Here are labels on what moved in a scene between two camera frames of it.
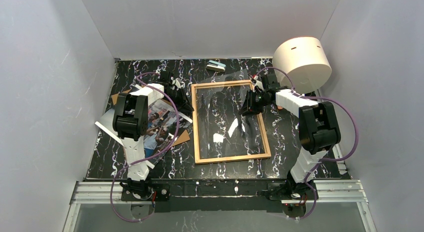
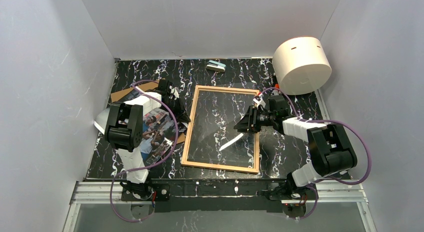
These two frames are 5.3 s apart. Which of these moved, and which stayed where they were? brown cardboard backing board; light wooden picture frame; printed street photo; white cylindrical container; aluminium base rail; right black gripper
Moved: light wooden picture frame; right black gripper
Stayed: brown cardboard backing board; printed street photo; aluminium base rail; white cylindrical container
